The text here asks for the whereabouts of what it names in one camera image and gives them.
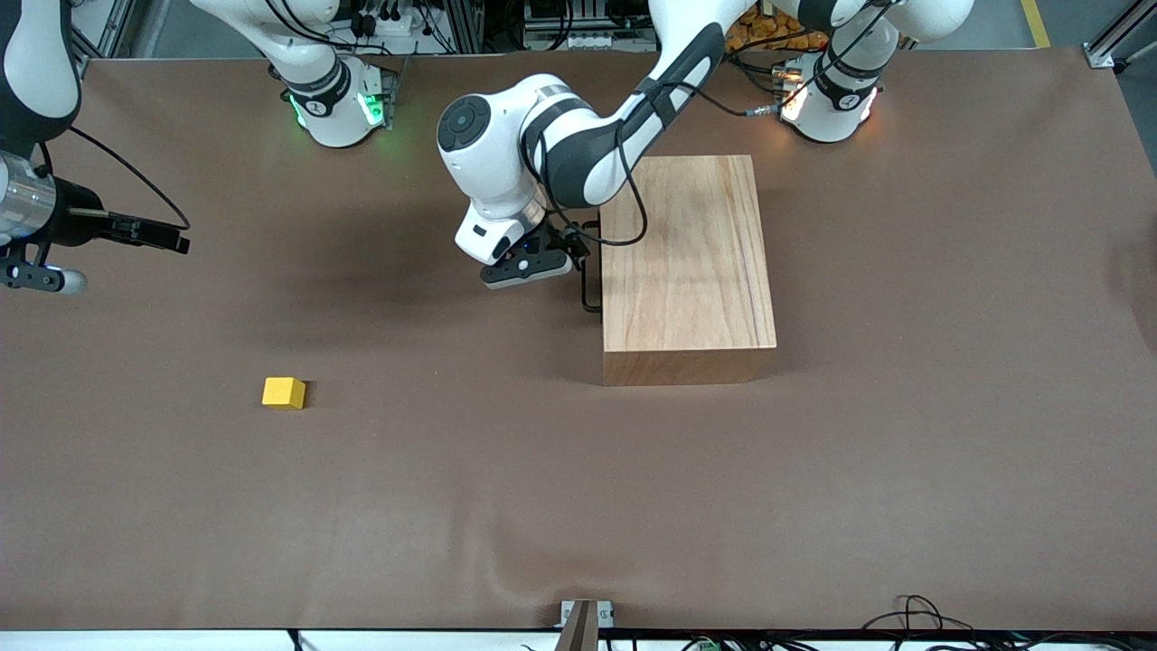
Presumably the wooden drawer with black handle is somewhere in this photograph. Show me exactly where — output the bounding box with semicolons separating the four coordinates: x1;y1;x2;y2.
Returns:
580;217;604;315

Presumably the wooden drawer cabinet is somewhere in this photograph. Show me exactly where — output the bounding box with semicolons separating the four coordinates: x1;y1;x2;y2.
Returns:
598;155;778;387

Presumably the long white power strip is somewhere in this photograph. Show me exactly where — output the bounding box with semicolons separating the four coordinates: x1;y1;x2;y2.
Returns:
527;30;659;52

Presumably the white power strip with plugs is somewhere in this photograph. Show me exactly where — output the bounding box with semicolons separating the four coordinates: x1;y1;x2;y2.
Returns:
348;0;430;42

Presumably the brown table cover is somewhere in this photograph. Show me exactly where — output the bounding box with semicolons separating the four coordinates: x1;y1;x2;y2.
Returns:
0;50;1157;632

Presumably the pile of orange objects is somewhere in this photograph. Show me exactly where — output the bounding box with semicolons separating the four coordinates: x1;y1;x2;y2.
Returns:
728;7;831;52

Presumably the aluminium frame post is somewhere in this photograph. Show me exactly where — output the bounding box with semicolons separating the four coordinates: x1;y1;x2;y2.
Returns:
1085;0;1157;71
72;0;136;60

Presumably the aluminium rack frame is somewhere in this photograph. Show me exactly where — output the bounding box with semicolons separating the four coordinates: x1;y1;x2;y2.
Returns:
434;0;670;53

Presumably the metal table edge bracket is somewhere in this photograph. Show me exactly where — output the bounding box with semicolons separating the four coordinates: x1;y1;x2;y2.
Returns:
559;599;616;651

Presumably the black cable tangle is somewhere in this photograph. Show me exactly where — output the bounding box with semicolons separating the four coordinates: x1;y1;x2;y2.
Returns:
863;594;975;634

